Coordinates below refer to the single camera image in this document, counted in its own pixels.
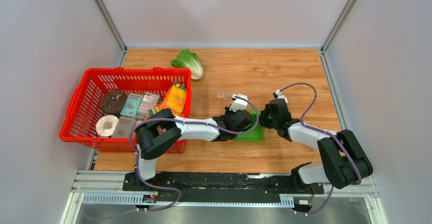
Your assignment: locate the green paper box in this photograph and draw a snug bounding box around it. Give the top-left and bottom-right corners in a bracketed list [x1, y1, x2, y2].
[234, 124, 264, 142]

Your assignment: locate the small clear plastic piece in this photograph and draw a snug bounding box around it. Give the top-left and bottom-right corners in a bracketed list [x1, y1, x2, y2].
[217, 92, 232, 100]

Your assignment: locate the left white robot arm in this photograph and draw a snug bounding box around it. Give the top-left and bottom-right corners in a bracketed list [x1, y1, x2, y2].
[133, 109, 253, 191]

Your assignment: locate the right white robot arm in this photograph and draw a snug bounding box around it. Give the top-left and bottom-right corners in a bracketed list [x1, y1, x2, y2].
[259, 99, 373, 193]

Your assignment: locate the pink small box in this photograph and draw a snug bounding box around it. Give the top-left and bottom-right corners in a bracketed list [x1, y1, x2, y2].
[137, 92, 160, 118]

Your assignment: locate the teal small box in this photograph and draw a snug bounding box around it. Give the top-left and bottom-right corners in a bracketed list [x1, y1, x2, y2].
[120, 93, 143, 119]

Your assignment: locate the grey pink flat box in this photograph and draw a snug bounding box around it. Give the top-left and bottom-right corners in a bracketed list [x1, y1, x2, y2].
[111, 116, 137, 138]

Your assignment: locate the orange yellow carton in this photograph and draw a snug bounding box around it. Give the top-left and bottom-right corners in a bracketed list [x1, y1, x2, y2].
[161, 82, 187, 115]

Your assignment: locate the green lettuce head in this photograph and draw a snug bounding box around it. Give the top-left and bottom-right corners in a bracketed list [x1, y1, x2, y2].
[171, 49, 204, 80]

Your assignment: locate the green striped sponge pack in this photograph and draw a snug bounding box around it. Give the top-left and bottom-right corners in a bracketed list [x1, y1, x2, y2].
[148, 104, 163, 117]

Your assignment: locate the brown round bread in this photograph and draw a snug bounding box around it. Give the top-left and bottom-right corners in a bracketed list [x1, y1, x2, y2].
[99, 90, 128, 116]

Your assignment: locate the white toilet paper roll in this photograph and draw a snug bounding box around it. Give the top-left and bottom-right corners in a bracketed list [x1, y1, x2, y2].
[95, 115, 119, 137]

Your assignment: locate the red plastic basket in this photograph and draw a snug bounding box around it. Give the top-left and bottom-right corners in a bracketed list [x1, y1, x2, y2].
[59, 67, 192, 153]

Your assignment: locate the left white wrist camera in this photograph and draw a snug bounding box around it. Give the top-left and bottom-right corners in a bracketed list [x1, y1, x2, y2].
[229, 94, 248, 112]

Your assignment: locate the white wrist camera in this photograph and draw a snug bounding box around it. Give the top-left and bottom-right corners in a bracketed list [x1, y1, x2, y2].
[229, 94, 248, 112]
[273, 90, 288, 104]

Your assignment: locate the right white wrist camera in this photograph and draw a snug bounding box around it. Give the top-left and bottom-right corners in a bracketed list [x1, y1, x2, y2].
[273, 90, 288, 104]

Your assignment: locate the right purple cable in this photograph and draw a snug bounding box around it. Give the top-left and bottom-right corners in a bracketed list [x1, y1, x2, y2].
[278, 82, 362, 216]

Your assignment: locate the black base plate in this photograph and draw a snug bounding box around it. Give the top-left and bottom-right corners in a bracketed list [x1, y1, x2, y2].
[122, 172, 324, 204]

